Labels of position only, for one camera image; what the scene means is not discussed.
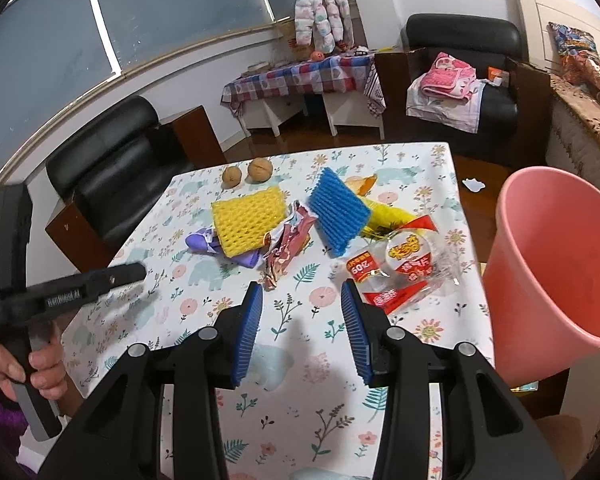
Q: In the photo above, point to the plaid covered side table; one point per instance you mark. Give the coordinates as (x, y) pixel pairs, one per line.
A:
(348, 84)

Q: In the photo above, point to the yellow plastic bag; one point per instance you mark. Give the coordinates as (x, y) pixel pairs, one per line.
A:
(383, 219)

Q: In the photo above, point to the small walnut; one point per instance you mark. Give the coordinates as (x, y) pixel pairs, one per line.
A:
(231, 177)

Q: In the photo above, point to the pink plastic trash bin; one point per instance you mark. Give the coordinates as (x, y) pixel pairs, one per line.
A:
(542, 279)

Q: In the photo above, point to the person's left hand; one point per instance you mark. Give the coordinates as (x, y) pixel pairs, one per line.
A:
(49, 375)

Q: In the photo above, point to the floral bear tablecloth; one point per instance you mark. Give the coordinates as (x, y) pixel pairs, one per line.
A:
(302, 412)

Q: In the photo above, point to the clear red snack package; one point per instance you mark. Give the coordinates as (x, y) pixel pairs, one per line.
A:
(404, 266)

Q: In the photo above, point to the bed with brown blanket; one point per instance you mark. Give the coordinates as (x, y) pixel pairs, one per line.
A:
(574, 141)

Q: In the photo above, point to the black leather armchair far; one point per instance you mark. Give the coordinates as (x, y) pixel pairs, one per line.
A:
(484, 43)

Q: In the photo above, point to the white paper scrap on floor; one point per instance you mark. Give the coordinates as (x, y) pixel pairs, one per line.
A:
(473, 185)

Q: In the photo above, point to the black leather armchair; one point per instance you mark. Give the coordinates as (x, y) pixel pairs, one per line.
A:
(484, 43)
(116, 167)

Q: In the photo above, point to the red white wrapper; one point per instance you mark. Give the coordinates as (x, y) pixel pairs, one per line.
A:
(285, 243)

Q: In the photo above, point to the orange fruit on side table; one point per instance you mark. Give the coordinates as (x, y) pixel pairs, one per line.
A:
(317, 56)

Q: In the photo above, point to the white cloth on armchair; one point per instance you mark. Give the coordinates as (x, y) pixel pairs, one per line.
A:
(458, 114)

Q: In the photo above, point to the white bed headboard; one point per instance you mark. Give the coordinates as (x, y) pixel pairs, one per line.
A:
(537, 14)

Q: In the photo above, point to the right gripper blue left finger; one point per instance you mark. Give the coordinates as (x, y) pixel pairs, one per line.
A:
(247, 321)

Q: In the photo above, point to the pink white puffer jacket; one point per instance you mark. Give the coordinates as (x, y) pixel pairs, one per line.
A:
(324, 24)

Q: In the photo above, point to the yellow foam fruit net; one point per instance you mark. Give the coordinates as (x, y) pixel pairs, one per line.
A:
(242, 223)

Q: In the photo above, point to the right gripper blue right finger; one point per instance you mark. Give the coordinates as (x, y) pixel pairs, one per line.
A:
(353, 311)

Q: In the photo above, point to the purple wrapper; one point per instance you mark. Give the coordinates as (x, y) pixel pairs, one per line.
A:
(206, 241)

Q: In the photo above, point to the colourful patterned pillow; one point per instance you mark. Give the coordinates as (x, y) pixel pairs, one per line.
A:
(575, 48)

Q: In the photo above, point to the black leather armchair left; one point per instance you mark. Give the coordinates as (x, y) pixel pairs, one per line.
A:
(116, 167)

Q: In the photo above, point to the orange peel piece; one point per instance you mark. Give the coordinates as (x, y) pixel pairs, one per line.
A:
(361, 186)

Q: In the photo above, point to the pink folded clothes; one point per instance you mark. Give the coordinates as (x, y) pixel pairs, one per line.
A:
(449, 78)

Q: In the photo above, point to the brown wooden side cabinet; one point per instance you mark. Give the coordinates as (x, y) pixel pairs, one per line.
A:
(197, 137)

